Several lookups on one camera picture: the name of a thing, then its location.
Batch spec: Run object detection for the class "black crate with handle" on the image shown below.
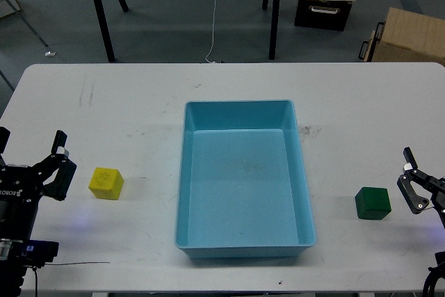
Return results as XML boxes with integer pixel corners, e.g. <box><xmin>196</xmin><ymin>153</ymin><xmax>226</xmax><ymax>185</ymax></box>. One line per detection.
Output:
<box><xmin>294</xmin><ymin>0</ymin><xmax>353</xmax><ymax>31</ymax></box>

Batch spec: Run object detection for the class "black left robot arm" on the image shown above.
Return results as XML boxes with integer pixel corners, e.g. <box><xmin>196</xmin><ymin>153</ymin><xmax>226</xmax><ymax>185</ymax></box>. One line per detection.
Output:
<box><xmin>1</xmin><ymin>130</ymin><xmax>76</xmax><ymax>296</ymax></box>

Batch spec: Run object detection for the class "wooden cabinet at left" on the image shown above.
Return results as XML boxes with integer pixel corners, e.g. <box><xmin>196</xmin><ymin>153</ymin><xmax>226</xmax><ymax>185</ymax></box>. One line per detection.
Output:
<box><xmin>0</xmin><ymin>0</ymin><xmax>21</xmax><ymax>18</ymax></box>

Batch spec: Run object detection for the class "blue plastic bin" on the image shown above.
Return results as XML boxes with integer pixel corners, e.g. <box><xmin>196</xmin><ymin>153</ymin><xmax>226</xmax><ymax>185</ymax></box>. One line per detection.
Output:
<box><xmin>175</xmin><ymin>100</ymin><xmax>316</xmax><ymax>259</ymax></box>

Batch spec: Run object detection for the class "thin black wire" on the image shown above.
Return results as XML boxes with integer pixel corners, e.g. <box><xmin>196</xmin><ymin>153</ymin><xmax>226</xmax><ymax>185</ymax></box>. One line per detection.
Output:
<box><xmin>44</xmin><ymin>261</ymin><xmax>111</xmax><ymax>266</ymax></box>

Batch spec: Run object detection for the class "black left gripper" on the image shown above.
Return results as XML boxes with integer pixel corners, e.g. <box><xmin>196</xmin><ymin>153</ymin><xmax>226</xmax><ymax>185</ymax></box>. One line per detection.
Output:
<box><xmin>0</xmin><ymin>127</ymin><xmax>76</xmax><ymax>241</ymax></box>

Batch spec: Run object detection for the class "grey chair leg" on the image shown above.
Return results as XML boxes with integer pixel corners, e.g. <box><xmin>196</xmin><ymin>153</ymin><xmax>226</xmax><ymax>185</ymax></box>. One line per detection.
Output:
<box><xmin>4</xmin><ymin>0</ymin><xmax>49</xmax><ymax>49</ymax></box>

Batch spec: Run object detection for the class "yellow wooden block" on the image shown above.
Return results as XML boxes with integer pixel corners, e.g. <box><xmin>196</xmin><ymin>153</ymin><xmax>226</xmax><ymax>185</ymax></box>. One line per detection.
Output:
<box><xmin>88</xmin><ymin>167</ymin><xmax>124</xmax><ymax>200</ymax></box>

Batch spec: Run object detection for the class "white hanging cable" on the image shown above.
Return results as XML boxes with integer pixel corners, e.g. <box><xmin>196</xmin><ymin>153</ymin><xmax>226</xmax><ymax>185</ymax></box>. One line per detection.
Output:
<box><xmin>205</xmin><ymin>0</ymin><xmax>223</xmax><ymax>64</ymax></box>

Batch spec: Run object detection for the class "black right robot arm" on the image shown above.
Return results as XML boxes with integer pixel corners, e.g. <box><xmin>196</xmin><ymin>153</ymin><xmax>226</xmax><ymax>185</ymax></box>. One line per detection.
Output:
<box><xmin>397</xmin><ymin>147</ymin><xmax>444</xmax><ymax>296</ymax></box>

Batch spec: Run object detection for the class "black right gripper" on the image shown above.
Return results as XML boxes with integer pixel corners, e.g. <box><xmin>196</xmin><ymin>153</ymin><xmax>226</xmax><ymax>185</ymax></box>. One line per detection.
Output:
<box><xmin>397</xmin><ymin>147</ymin><xmax>445</xmax><ymax>230</ymax></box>

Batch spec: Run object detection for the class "green wooden block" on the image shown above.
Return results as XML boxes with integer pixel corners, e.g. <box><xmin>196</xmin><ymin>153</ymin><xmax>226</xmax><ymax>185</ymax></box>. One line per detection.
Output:
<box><xmin>355</xmin><ymin>187</ymin><xmax>391</xmax><ymax>220</ymax></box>

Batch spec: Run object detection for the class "cardboard box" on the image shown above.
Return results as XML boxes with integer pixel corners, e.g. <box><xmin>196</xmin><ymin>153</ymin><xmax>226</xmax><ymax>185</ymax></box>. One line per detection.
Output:
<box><xmin>369</xmin><ymin>8</ymin><xmax>444</xmax><ymax>65</ymax></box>

